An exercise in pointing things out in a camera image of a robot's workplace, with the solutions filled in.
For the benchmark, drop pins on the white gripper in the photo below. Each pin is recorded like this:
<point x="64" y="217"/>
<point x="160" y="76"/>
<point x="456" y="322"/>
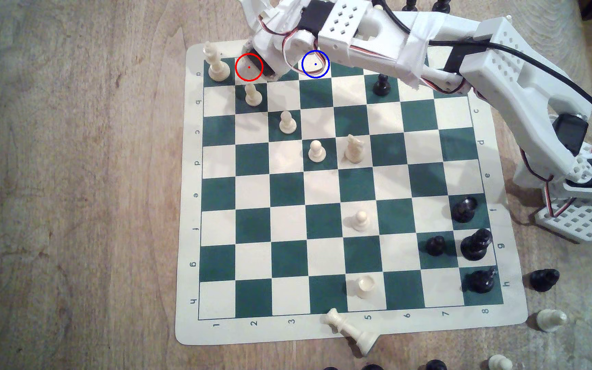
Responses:
<point x="266" y="69"/>

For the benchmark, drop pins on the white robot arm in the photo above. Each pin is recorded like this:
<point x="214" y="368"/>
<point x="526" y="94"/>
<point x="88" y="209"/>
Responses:
<point x="501" y="69"/>

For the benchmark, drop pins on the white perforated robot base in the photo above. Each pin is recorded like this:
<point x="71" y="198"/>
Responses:
<point x="578" y="222"/>

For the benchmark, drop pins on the white chess pawn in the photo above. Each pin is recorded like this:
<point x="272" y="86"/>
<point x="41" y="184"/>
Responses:
<point x="361" y="221"/>
<point x="288" y="124"/>
<point x="317" y="153"/>
<point x="253" y="96"/>

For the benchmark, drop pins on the white chess king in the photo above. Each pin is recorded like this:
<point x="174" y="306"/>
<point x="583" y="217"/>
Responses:
<point x="218" y="67"/>

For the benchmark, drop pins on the black chess pawn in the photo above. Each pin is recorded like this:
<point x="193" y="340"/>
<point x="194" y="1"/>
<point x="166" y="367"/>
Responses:
<point x="381" y="87"/>
<point x="435" y="246"/>

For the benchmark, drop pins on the white chess knight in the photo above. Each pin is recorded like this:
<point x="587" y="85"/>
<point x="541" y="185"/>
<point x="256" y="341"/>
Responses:
<point x="354" y="150"/>

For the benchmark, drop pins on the green white chess board mat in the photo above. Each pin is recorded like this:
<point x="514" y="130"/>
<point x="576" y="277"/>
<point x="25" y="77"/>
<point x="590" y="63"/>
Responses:
<point x="321" y="187"/>

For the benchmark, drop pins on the white chess rook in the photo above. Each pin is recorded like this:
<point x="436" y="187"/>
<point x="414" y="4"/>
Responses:
<point x="365" y="288"/>

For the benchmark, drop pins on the black chess rook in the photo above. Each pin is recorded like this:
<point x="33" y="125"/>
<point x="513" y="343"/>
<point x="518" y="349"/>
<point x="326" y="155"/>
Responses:
<point x="463" y="210"/>

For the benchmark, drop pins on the black chess queen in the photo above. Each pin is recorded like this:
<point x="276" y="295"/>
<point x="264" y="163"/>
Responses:
<point x="475" y="246"/>

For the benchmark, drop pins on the white chess queen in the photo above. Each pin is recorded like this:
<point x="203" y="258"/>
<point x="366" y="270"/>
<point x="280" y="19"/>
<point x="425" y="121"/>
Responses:
<point x="351" y="333"/>

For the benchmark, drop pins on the black chess king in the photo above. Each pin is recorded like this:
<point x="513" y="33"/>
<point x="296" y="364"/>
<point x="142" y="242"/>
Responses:
<point x="481" y="281"/>

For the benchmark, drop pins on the white chess piece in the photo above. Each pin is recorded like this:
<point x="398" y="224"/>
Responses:
<point x="550" y="320"/>
<point x="500" y="363"/>

